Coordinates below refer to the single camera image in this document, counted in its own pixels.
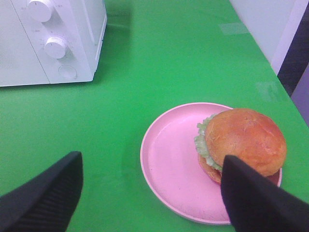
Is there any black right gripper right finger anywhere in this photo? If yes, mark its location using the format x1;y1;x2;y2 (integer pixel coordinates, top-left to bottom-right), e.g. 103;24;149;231
221;155;309;232

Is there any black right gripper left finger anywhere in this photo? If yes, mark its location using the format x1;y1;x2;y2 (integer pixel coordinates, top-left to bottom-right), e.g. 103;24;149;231
0;151;83;232

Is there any burger with lettuce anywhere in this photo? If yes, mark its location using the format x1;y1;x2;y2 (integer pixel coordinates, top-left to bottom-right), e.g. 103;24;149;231
194;108;287;184

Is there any round microwave door button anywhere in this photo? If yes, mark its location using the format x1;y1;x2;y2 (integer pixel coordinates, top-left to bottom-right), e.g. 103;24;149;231
58;65;77;80

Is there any lower white microwave knob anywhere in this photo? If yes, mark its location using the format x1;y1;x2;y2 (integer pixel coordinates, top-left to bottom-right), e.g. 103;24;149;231
44;37;67;59

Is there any white microwave knob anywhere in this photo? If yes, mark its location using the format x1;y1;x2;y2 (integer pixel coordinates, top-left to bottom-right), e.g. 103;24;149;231
44;37;67;59
27;0;54;22

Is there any white microwave oven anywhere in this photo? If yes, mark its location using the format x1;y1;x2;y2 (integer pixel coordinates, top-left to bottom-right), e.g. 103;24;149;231
0;0;107;87

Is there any upper white microwave knob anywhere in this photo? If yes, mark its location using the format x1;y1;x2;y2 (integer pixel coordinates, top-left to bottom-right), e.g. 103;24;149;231
27;0;54;22

